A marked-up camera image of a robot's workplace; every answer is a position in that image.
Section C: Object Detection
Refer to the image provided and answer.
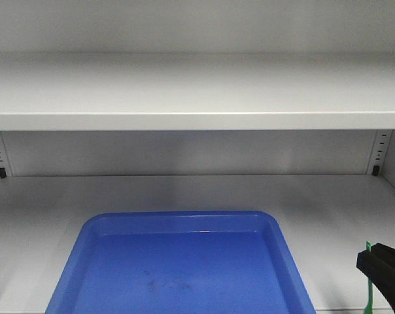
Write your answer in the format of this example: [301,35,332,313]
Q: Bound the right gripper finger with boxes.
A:
[356,242,395,313]

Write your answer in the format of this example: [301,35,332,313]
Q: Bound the grey cabinet shelf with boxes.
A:
[0,53,395,131]

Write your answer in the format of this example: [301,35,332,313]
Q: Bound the blue plastic tray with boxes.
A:
[46,211,314,313]

